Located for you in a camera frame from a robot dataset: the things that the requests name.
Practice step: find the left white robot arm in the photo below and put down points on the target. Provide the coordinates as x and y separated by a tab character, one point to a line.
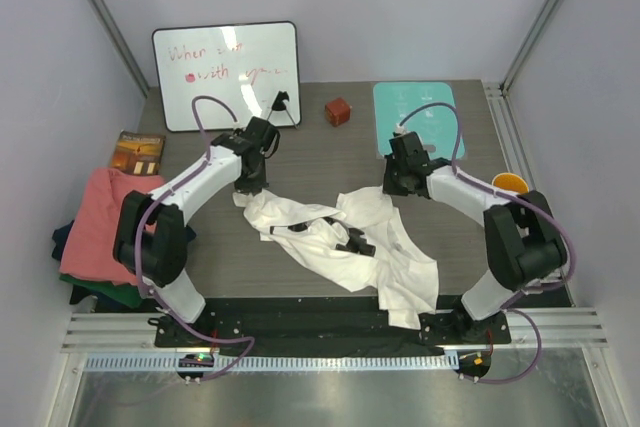
151	235

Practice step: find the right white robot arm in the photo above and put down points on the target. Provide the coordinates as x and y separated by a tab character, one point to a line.
523	242

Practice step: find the white t shirt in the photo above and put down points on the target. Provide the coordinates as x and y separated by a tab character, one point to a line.
361	242

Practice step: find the teal cutting board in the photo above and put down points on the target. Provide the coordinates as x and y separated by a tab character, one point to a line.
436	126

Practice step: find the red brown cube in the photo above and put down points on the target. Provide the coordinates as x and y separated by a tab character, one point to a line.
337	111

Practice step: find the right aluminium frame post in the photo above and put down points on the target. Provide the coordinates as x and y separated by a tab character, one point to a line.
535	33

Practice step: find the perforated cable tray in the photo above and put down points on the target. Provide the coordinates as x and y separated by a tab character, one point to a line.
192	362

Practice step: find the brown book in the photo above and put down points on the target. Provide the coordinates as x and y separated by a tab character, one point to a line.
138	154

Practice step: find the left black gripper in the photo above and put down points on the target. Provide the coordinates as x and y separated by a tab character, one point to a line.
253	186

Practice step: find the pink folded t shirt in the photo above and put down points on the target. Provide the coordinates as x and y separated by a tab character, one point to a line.
88	253

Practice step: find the right aluminium rail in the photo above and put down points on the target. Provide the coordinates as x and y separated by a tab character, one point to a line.
508	133

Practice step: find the aluminium frame post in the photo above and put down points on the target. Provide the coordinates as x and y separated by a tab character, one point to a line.
535	33
118	41

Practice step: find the small white whiteboard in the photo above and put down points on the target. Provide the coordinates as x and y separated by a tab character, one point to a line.
218	77

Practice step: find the white mug yellow inside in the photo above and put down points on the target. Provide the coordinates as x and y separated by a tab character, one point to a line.
510	182

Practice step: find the left aluminium frame post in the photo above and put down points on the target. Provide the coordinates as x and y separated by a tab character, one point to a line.
118	41

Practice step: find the front aluminium rail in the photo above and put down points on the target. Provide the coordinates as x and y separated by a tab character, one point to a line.
558	327

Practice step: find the aluminium rail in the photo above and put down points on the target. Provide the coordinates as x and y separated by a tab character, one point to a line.
508	133
558	327

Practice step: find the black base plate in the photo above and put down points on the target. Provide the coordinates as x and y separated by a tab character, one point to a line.
342	327

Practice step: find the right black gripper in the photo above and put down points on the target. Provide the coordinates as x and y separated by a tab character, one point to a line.
388	186

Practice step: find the green folded t shirt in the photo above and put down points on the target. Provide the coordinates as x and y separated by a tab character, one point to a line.
124	294

